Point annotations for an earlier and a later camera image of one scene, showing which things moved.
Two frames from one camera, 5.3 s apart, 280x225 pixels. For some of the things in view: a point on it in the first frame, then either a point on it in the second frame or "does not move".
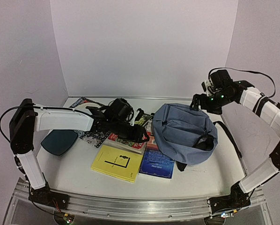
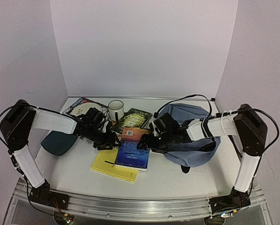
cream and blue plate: (82, 107) does not move
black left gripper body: (120, 130) to (100, 140)
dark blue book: (154, 163) to (129, 155)
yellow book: (119, 163) does not move
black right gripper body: (200, 101) to (152, 141)
